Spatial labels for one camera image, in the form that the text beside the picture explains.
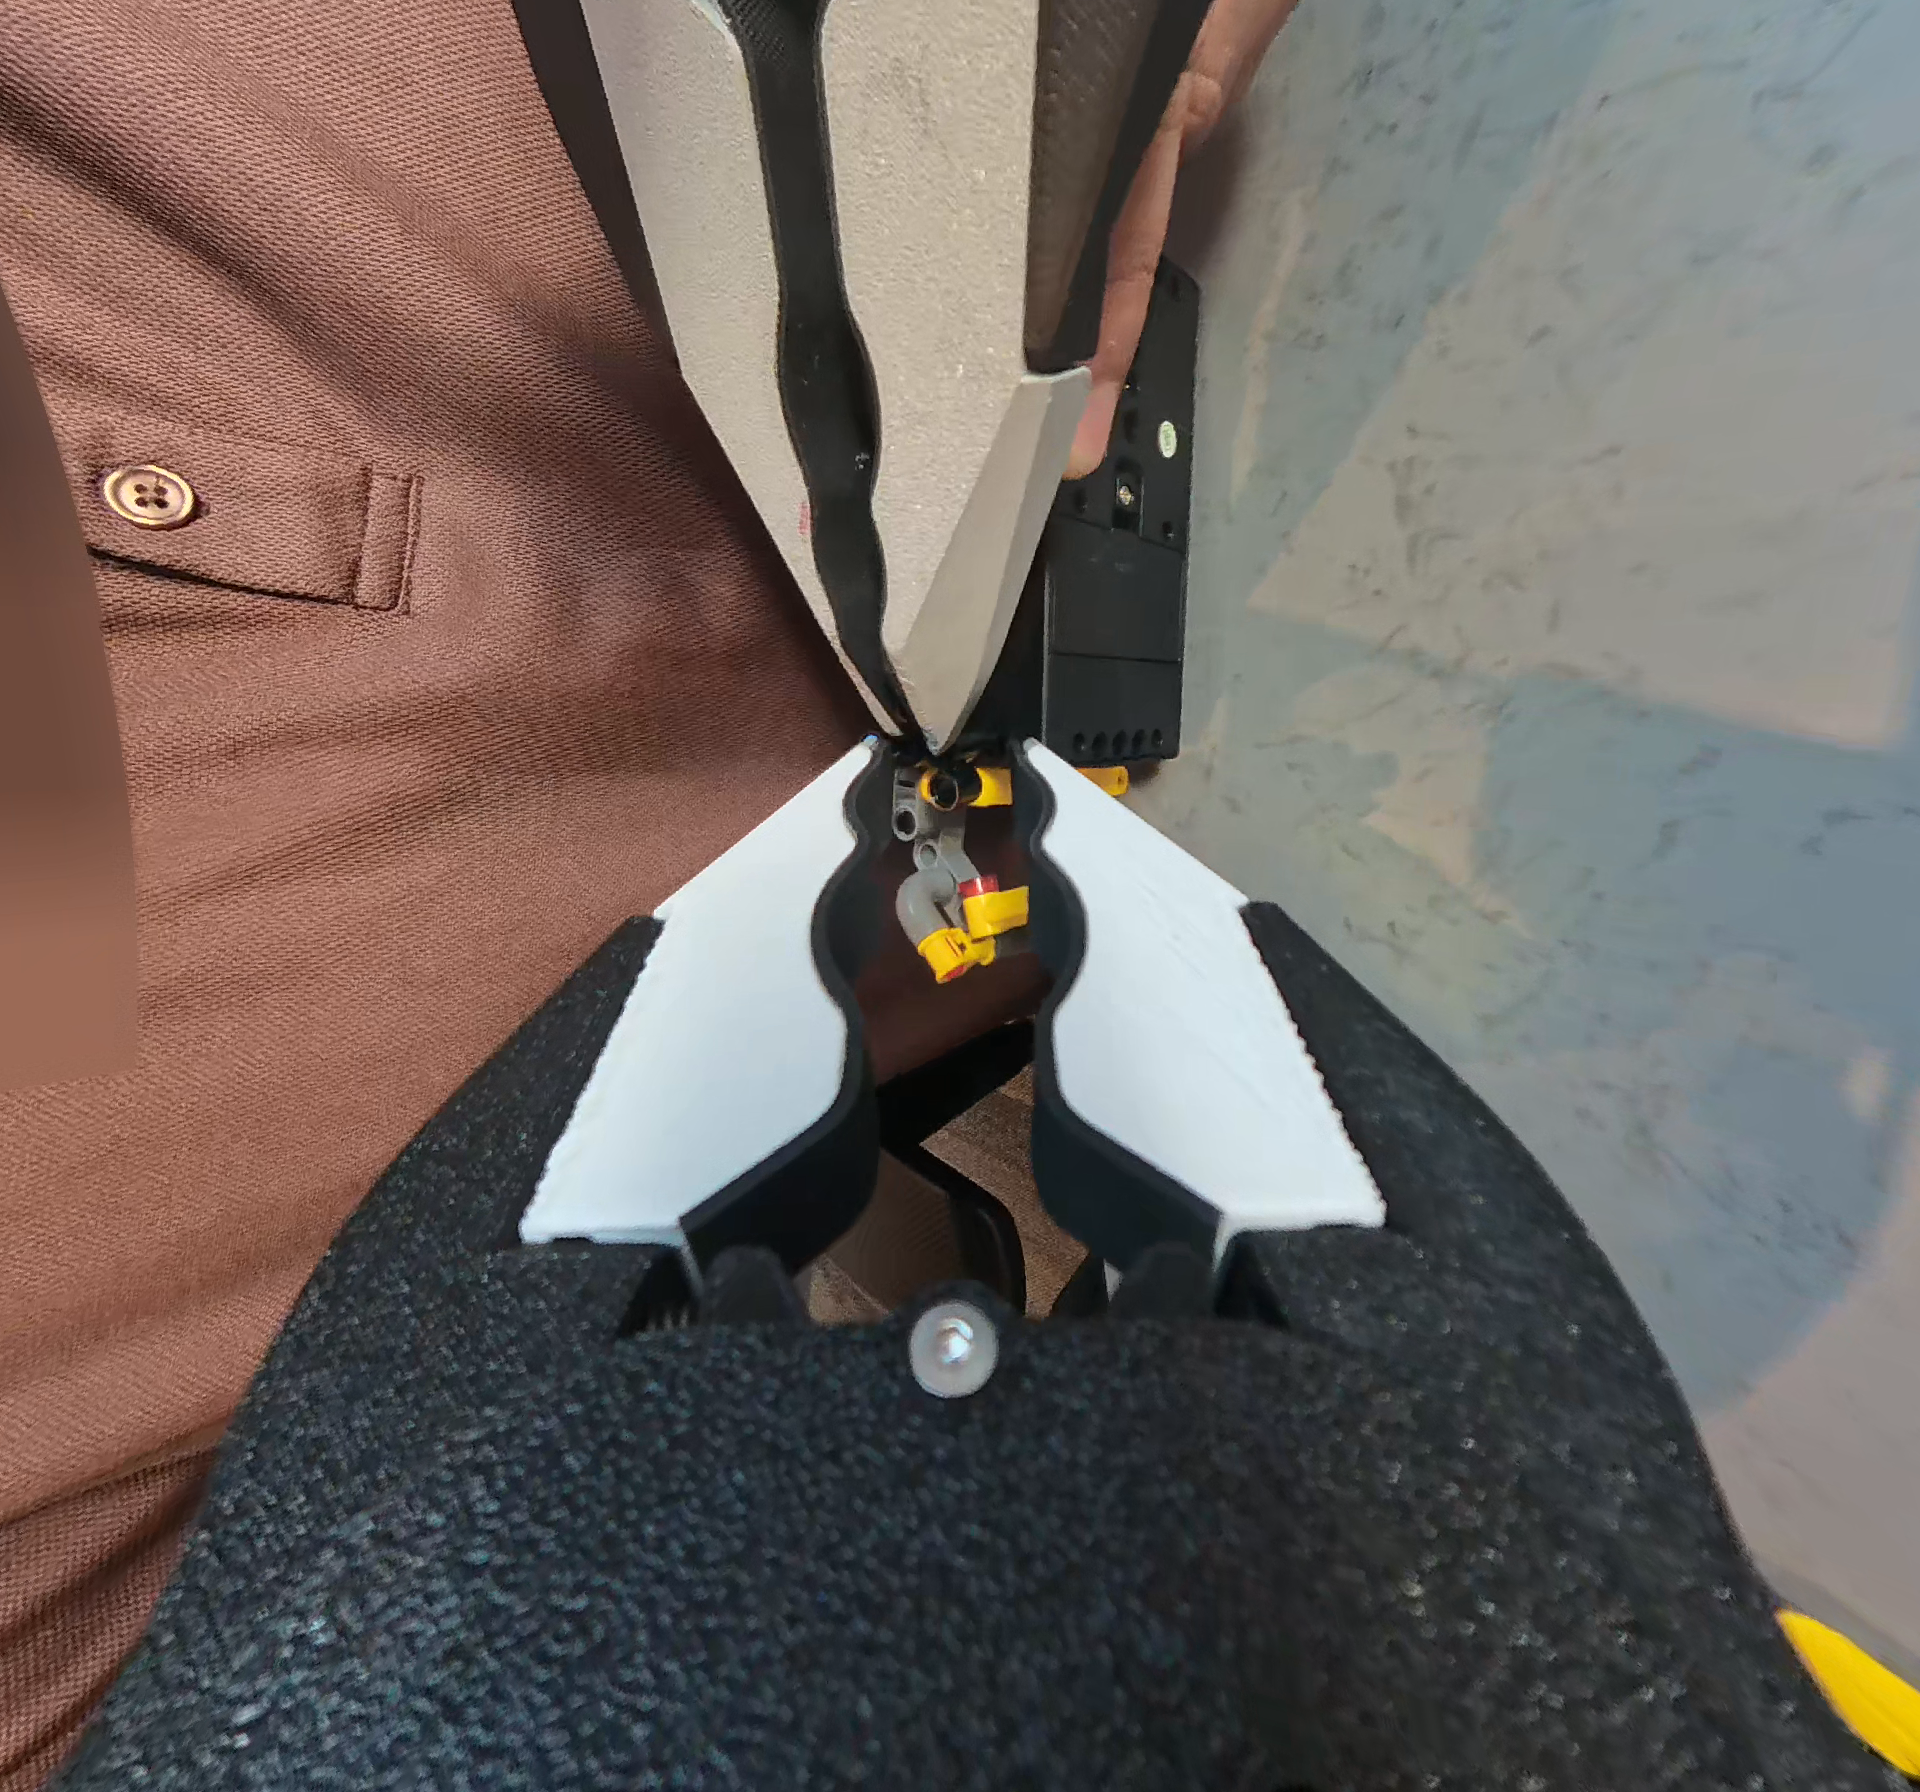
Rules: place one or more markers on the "yellow black brick vehicle model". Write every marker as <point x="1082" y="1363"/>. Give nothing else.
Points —
<point x="1118" y="593"/>

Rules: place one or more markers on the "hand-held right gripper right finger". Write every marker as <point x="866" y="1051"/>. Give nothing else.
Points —
<point x="1200" y="1058"/>

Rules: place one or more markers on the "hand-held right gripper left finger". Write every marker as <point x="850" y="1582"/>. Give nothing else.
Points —
<point x="705" y="1058"/>

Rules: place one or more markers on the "grey desk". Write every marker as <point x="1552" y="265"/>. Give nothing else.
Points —
<point x="1575" y="623"/>

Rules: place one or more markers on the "yellow curved panel assembly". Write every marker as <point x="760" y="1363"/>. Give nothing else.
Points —
<point x="1860" y="1689"/>

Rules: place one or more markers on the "person's brown sweater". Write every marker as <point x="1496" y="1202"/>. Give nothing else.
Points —
<point x="375" y="771"/>

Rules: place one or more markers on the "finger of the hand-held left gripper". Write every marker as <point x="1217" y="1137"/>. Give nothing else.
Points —
<point x="946" y="249"/>
<point x="674" y="174"/>

